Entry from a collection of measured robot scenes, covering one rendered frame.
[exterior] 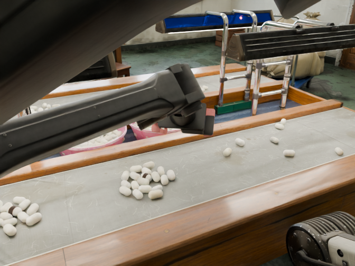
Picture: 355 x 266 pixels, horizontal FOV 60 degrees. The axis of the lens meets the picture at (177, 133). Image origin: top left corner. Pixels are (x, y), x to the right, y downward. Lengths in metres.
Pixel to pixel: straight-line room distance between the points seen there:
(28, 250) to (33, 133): 0.44
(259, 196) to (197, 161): 0.25
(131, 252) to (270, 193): 0.38
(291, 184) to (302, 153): 0.23
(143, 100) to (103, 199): 0.45
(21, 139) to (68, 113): 0.06
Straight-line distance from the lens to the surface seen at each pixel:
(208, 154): 1.00
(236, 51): 0.91
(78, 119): 0.38
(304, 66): 3.75
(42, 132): 0.36
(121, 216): 0.78
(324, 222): 0.74
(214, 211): 0.74
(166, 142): 1.03
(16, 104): 0.17
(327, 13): 5.81
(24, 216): 0.82
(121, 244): 0.68
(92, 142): 1.11
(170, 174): 0.87
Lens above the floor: 1.25
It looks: 27 degrees down
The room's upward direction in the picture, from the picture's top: straight up
